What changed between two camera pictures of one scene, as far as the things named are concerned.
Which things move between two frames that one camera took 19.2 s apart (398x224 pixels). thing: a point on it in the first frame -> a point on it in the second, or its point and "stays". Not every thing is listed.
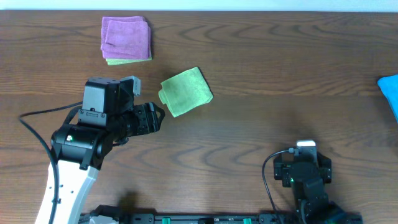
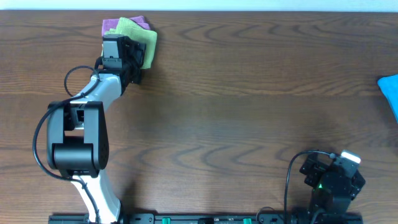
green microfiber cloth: [185, 91] -> [127, 28]
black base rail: [311, 218] stays
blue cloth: [389, 86] stays
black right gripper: [278, 169] -> [313, 169]
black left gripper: [147, 118] -> [137, 51]
